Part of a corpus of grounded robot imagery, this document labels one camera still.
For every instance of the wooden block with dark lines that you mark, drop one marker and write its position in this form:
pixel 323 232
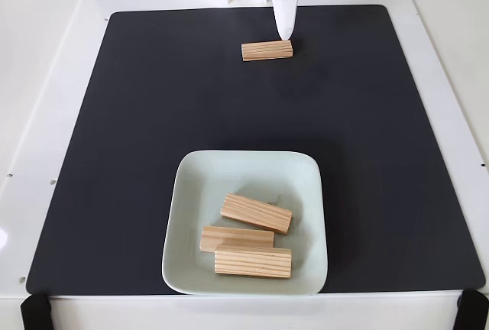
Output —
pixel 267 50

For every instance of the striped grain wooden block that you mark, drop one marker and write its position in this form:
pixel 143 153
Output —
pixel 256 213

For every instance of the smooth light wooden block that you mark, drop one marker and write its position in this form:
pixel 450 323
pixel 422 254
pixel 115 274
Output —
pixel 229 236

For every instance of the striped block with knot end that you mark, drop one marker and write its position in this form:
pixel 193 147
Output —
pixel 253 263

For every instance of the pale square ceramic plate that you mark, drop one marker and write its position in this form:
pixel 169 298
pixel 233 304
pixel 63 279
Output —
pixel 191 192

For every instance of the black rubber mat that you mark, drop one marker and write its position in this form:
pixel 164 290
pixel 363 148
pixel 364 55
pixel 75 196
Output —
pixel 114 154

